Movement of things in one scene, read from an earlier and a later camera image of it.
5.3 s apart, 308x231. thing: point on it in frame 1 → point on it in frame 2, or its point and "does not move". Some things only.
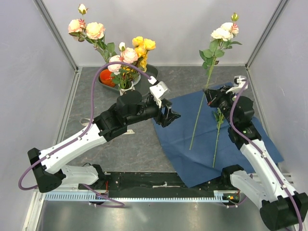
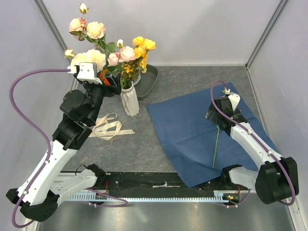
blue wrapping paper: [198, 142] does not move
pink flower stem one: [93, 32] does not move
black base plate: [149, 184] does not move
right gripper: [212, 96] → [210, 111]
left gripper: [165, 120] → [116, 87]
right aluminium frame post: [281, 7] does not move
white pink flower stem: [221, 38] → [91, 55]
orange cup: [106, 78] does not move
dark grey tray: [142, 88] does not move
